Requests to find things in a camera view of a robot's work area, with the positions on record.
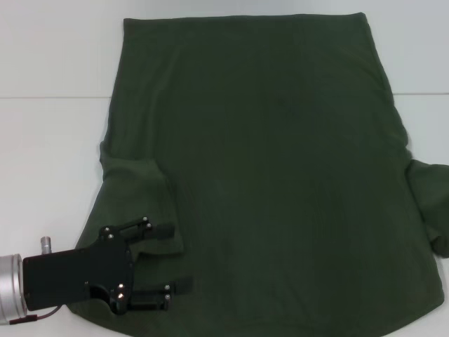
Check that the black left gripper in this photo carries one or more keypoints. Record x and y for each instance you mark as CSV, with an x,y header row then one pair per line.
x,y
77,270

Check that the dark green t-shirt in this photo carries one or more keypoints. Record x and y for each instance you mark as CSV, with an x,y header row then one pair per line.
x,y
263,140

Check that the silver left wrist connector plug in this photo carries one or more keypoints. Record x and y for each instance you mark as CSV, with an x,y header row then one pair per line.
x,y
46,245

